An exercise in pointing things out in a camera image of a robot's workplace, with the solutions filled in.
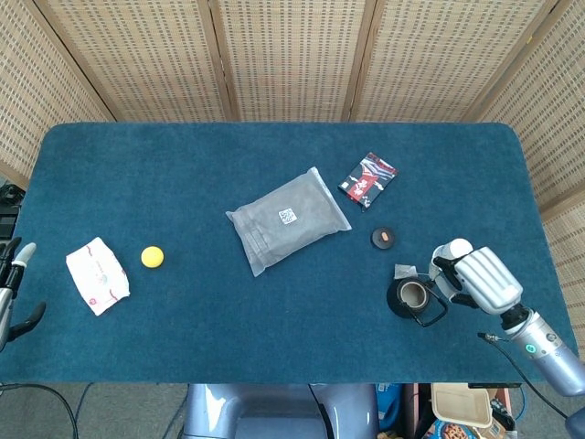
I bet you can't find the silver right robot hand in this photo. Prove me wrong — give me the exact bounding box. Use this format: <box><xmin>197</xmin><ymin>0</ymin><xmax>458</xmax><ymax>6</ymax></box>
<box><xmin>431</xmin><ymin>246</ymin><xmax>524</xmax><ymax>316</ymax></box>

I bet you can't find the black tape roll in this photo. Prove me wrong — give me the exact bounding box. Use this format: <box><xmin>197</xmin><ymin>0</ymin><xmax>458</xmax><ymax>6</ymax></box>
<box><xmin>386</xmin><ymin>275</ymin><xmax>449</xmax><ymax>328</ymax></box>

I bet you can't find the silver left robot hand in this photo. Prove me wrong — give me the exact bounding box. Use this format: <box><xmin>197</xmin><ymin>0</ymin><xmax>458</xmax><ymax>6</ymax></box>
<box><xmin>0</xmin><ymin>236</ymin><xmax>47</xmax><ymax>352</ymax></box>

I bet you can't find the black equipment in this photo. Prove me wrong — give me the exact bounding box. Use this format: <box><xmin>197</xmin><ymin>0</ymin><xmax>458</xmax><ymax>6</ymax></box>
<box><xmin>0</xmin><ymin>181</ymin><xmax>23</xmax><ymax>240</ymax></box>

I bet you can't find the beige takeaway box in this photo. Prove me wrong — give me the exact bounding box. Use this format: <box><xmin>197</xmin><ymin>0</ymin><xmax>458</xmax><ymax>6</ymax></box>
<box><xmin>431</xmin><ymin>382</ymin><xmax>494</xmax><ymax>429</ymax></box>

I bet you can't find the white round cap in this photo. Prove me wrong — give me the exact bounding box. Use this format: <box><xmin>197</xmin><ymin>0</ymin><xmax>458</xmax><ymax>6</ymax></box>
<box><xmin>432</xmin><ymin>238</ymin><xmax>474</xmax><ymax>265</ymax></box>

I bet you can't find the pyramid tea bag with string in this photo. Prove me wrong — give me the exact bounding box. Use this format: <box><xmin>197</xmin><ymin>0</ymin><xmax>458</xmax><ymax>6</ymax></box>
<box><xmin>394</xmin><ymin>262</ymin><xmax>433</xmax><ymax>281</ymax></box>

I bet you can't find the blue table cloth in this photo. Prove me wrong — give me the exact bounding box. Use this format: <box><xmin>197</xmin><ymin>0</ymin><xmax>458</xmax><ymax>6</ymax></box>
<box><xmin>0</xmin><ymin>121</ymin><xmax>580</xmax><ymax>385</ymax></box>

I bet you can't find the blue package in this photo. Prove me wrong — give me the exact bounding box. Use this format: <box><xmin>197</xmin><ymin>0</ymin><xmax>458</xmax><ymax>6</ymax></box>
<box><xmin>375</xmin><ymin>382</ymin><xmax>404</xmax><ymax>432</ymax></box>

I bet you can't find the small black round disc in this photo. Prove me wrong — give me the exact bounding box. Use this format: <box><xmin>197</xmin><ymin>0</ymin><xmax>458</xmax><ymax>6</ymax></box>
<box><xmin>370</xmin><ymin>227</ymin><xmax>397</xmax><ymax>251</ymax></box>

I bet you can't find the black cable with metal plug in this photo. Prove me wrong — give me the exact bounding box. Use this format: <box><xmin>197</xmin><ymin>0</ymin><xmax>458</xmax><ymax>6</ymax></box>
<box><xmin>477</xmin><ymin>332</ymin><xmax>572</xmax><ymax>420</ymax></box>

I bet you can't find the black floor cable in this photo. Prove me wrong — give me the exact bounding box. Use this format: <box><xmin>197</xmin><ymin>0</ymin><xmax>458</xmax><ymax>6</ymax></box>
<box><xmin>0</xmin><ymin>382</ymin><xmax>80</xmax><ymax>439</ymax></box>

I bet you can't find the red black snack packet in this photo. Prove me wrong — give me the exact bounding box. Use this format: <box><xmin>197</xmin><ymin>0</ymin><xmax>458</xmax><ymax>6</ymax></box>
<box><xmin>337</xmin><ymin>151</ymin><xmax>399</xmax><ymax>213</ymax></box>

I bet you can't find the colourful snack box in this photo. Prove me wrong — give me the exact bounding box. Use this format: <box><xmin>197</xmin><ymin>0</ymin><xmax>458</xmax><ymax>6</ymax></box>
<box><xmin>422</xmin><ymin>418</ymin><xmax>499</xmax><ymax>439</ymax></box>

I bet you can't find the yellow ball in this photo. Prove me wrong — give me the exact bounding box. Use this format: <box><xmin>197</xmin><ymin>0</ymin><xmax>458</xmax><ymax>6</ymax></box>
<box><xmin>140</xmin><ymin>245</ymin><xmax>165</xmax><ymax>269</ymax></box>

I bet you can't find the grey frosted plastic package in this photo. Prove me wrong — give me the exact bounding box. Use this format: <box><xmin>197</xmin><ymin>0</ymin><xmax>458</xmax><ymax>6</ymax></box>
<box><xmin>225</xmin><ymin>166</ymin><xmax>353</xmax><ymax>278</ymax></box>

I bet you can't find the grey robot torso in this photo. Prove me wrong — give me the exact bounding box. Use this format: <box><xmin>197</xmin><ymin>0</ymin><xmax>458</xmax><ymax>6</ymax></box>
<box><xmin>182</xmin><ymin>382</ymin><xmax>380</xmax><ymax>439</ymax></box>

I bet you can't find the white tissue pack red print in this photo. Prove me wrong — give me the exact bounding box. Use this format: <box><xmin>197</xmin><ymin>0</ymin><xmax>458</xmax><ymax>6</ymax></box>
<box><xmin>65</xmin><ymin>236</ymin><xmax>131</xmax><ymax>316</ymax></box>

